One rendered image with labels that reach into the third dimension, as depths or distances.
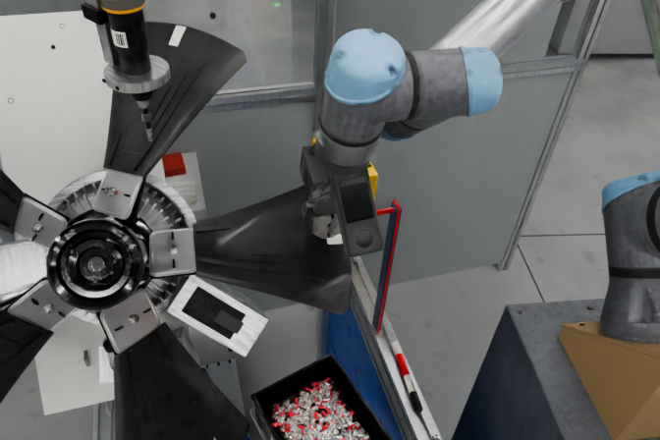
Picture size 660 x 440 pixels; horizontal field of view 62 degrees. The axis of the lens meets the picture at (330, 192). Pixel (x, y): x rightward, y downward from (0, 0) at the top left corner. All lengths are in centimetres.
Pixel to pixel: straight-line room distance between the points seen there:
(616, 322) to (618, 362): 6
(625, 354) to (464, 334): 141
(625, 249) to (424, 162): 106
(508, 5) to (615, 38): 369
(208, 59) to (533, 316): 69
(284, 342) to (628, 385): 146
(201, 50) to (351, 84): 33
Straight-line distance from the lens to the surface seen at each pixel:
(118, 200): 82
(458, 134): 184
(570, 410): 96
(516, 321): 102
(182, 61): 83
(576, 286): 258
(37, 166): 107
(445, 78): 59
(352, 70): 54
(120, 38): 63
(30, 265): 96
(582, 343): 96
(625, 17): 444
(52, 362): 111
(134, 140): 82
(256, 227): 84
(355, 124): 58
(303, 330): 216
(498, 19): 80
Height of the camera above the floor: 177
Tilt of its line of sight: 41 degrees down
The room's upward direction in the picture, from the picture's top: 3 degrees clockwise
